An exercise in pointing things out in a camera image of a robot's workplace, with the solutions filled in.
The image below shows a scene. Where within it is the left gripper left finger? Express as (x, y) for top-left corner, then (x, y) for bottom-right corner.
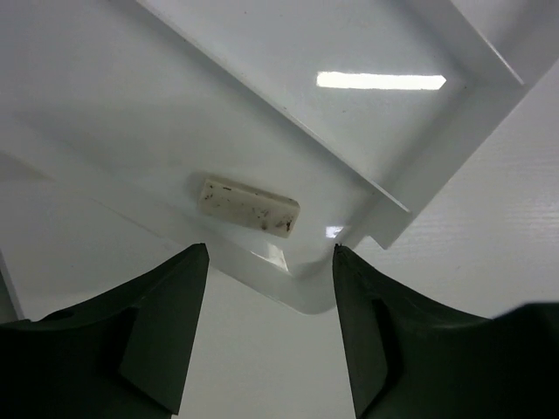
(1, 244), (209, 418)

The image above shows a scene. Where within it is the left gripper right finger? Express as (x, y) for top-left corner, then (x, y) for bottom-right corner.
(333, 245), (558, 418)

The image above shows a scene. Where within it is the white eraser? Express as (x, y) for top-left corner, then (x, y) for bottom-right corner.
(197, 176), (300, 238)

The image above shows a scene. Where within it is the white compartment tray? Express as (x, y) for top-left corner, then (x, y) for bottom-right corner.
(1, 1), (558, 314)

